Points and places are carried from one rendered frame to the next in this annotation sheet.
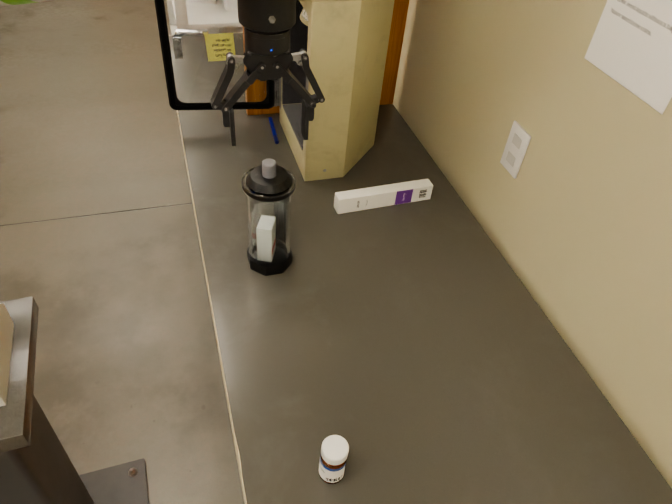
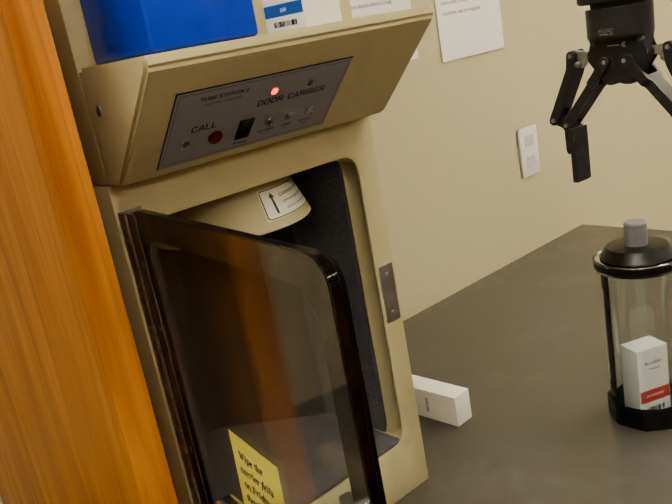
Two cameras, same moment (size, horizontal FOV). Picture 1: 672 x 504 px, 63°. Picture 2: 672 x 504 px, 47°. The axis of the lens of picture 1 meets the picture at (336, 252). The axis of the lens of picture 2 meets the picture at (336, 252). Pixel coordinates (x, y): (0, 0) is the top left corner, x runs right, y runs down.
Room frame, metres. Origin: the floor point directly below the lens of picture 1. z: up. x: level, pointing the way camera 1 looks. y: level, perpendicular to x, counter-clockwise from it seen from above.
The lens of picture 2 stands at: (1.54, 0.90, 1.50)
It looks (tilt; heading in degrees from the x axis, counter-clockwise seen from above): 16 degrees down; 251
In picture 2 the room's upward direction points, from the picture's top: 11 degrees counter-clockwise
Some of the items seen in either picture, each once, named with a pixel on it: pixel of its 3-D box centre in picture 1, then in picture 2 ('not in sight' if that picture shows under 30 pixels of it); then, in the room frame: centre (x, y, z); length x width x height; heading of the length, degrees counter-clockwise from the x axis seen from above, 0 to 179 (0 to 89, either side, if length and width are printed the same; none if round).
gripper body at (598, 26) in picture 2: (267, 52); (621, 43); (0.89, 0.15, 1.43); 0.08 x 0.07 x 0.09; 109
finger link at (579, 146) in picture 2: (305, 120); (580, 153); (0.91, 0.08, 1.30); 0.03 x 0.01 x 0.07; 19
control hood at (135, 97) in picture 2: not in sight; (280, 90); (1.33, 0.21, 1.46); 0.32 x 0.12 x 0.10; 21
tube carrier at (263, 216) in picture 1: (269, 220); (643, 331); (0.89, 0.15, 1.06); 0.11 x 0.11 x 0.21
